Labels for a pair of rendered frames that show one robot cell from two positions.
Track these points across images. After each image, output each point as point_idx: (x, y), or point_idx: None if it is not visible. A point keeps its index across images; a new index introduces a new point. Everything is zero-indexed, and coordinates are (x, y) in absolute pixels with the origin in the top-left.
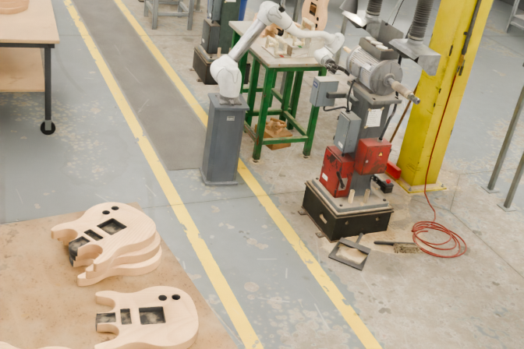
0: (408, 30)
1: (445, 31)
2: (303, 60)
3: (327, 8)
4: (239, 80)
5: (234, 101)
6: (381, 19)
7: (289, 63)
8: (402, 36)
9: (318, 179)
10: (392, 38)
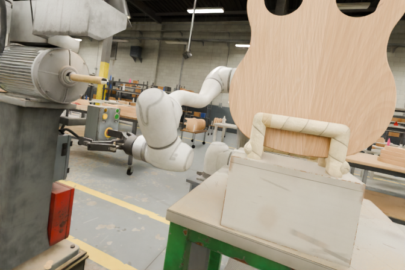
0: None
1: None
2: (218, 190)
3: (247, 51)
4: (206, 152)
5: (201, 173)
6: None
7: (215, 174)
8: (13, 6)
9: (70, 246)
10: (26, 17)
